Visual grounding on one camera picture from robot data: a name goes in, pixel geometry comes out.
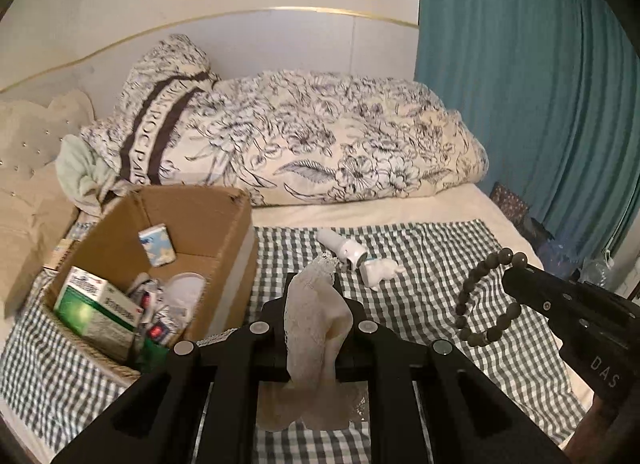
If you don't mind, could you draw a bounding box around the white lace sock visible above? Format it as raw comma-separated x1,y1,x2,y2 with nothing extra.
255,251,368,432

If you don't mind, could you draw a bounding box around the pale green towel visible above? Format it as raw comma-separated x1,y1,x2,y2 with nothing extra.
56,136,133,217

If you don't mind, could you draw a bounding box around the dark floral bag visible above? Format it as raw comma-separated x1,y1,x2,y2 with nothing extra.
490,181,528,217

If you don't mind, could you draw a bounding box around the blue plastic bag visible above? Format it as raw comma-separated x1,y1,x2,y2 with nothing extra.
542,241,583,279

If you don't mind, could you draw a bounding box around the brown cardboard box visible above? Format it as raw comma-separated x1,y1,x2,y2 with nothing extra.
41,185,260,387

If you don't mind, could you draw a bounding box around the white rabbit figurine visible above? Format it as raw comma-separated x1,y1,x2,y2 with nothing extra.
361,258,407,291

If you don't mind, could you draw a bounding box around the green white checkered cloth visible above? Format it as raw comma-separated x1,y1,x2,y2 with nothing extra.
0,218,588,464

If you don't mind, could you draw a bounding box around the small yellow box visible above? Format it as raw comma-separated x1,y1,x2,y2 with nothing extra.
44,239,76,272

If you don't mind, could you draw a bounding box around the floral duvet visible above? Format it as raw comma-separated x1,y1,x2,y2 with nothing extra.
192,68,490,207

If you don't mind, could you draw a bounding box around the green white medicine box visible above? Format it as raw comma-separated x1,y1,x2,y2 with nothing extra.
53,266,146,365

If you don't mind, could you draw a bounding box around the beige pillow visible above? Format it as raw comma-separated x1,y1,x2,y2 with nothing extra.
0,161,81,319

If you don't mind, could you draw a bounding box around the teal curtain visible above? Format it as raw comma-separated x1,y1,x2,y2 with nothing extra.
414,0,640,289

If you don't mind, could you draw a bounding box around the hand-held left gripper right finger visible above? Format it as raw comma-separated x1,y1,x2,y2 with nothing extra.
330,276,571,464

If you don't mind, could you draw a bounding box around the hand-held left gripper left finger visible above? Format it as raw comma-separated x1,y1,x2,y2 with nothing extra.
50,271,296,464

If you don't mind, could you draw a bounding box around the blue white tissue packet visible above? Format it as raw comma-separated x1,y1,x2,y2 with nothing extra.
137,226,177,269

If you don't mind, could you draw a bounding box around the brown bead bracelet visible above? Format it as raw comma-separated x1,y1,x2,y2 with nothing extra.
454,249,532,349

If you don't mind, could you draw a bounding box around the white plastic bottle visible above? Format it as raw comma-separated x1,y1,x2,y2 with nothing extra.
317,229,368,271

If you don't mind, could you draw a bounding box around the green net bag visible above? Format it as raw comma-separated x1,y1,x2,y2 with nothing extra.
135,336,171,370

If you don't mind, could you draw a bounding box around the clear plastic bag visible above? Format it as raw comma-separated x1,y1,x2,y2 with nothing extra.
125,271,168,317

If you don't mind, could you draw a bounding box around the beige tape roll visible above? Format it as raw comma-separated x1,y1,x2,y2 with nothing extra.
162,271,206,317

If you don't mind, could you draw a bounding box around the person's right forearm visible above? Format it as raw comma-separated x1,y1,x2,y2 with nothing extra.
565,384,621,464

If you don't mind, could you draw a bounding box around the small red white packet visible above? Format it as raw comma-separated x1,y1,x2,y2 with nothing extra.
145,311,191,345

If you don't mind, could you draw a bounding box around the floral pillow with brown stripe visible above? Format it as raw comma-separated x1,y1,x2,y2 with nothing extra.
80,34,223,189

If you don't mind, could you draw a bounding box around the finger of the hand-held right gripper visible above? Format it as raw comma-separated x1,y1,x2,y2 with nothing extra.
501,279,557,317
501,266,581,295

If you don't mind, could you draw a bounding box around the dark cloth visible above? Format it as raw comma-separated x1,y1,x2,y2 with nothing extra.
520,216,553,245

